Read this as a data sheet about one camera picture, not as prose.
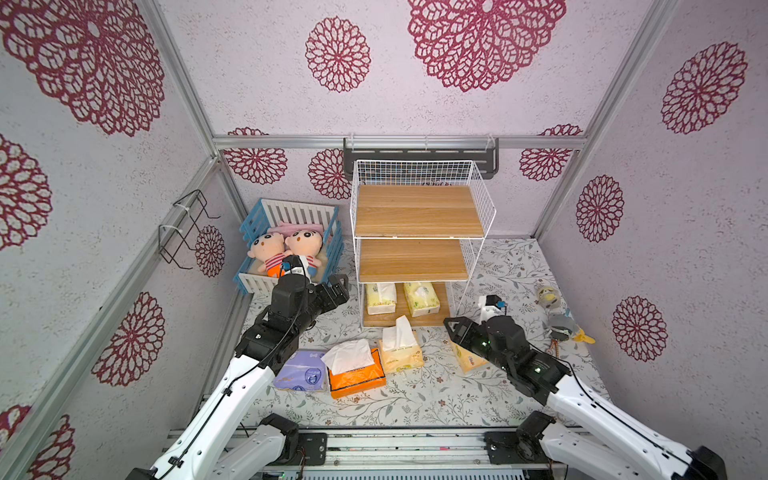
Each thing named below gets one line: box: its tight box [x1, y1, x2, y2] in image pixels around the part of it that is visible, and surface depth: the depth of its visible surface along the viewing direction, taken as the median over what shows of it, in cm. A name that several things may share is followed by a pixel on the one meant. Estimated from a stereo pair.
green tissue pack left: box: [366, 283, 397, 315], surface depth 97 cm
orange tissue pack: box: [321, 339, 387, 399], surface depth 81 cm
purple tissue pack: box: [274, 349, 329, 392], surface depth 82 cm
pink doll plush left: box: [247, 225, 293, 278], surface depth 103 cm
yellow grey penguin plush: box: [536, 285, 561, 309], surface depth 100 cm
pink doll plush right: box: [285, 230, 323, 276], surface depth 100 cm
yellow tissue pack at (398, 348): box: [379, 315, 424, 374], surface depth 87 cm
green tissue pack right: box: [403, 282, 440, 318], surface depth 98 cm
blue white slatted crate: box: [234, 199, 343, 293], surface depth 103 cm
